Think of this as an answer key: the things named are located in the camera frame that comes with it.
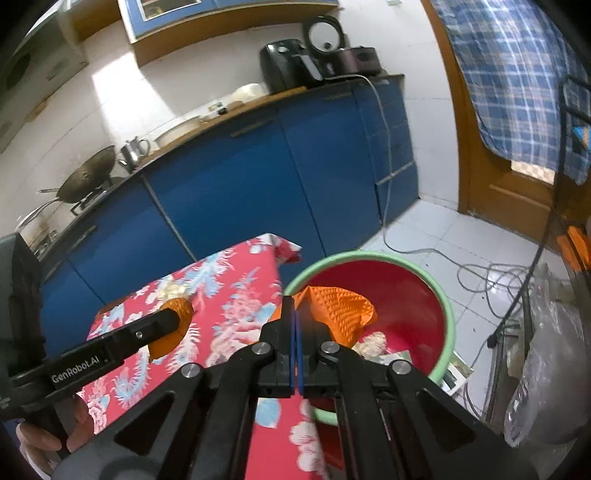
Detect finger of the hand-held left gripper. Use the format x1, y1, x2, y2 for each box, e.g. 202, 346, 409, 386
88, 308, 184, 365

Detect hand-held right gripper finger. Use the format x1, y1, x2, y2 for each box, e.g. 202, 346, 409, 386
295, 308, 540, 480
55, 295, 296, 480

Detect large orange plastic bag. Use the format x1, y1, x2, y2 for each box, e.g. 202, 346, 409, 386
271, 285, 378, 352

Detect beige paper ball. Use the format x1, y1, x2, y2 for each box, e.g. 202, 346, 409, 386
357, 331, 389, 359

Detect red bucket with green rim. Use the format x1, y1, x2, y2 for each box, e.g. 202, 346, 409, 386
283, 250, 456, 428

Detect person's left hand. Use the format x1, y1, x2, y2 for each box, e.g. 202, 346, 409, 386
16, 396, 96, 468

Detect crumpled cream tissue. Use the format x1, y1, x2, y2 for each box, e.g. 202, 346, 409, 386
158, 277, 193, 301

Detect red floral tablecloth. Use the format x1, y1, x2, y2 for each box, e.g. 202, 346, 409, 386
76, 233, 334, 480

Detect gas stove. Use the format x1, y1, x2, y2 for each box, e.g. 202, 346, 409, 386
28, 175, 126, 259

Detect dark steel wok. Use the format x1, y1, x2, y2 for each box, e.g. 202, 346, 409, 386
37, 145, 116, 204

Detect blue kitchen cabinets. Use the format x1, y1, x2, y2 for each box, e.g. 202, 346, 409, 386
39, 73, 422, 366

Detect steel kettle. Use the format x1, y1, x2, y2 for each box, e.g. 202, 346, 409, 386
117, 137, 153, 168

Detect white basin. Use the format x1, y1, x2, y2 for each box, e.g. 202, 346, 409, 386
153, 115, 202, 147

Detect grey range hood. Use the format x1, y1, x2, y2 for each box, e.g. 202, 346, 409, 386
0, 21, 89, 155

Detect clear plastic bags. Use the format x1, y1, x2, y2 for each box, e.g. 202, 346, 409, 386
503, 263, 591, 449

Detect cream cloth bundle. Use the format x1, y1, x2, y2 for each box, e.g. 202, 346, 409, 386
231, 83, 264, 103

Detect wooden door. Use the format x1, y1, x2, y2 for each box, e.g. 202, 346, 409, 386
421, 0, 591, 254

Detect black air fryer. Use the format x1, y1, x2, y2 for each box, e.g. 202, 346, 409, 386
259, 41, 323, 93

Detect rice cooker with open lid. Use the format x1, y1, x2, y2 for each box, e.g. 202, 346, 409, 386
302, 15, 354, 77

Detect blue plaid cloth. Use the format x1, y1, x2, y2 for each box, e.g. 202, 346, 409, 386
431, 0, 591, 186

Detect steel pan with long handle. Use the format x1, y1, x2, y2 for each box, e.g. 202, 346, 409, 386
16, 198, 62, 243

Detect white power cable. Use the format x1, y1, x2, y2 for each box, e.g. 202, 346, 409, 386
323, 73, 525, 320

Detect black cable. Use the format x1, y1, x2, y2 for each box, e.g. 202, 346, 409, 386
487, 78, 591, 348

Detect blue wall cabinet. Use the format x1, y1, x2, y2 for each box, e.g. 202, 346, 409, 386
117, 0, 341, 45

